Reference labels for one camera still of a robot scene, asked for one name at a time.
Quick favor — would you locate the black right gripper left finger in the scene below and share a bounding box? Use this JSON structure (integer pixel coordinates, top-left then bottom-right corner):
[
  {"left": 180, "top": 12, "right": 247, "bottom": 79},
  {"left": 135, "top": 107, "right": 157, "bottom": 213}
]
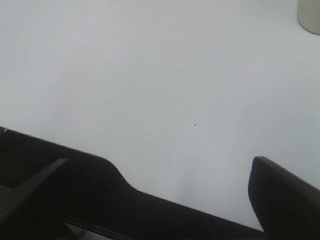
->
[{"left": 0, "top": 158, "right": 70, "bottom": 240}]

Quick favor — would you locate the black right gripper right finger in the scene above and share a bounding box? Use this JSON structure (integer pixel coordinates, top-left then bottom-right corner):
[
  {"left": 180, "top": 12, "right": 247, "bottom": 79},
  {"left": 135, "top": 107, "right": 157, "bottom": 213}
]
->
[{"left": 248, "top": 156, "right": 320, "bottom": 240}]

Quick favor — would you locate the beige bin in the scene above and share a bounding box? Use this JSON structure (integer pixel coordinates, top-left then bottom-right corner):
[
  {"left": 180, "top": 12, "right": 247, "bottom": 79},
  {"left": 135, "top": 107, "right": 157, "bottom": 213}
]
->
[{"left": 297, "top": 0, "right": 320, "bottom": 35}]

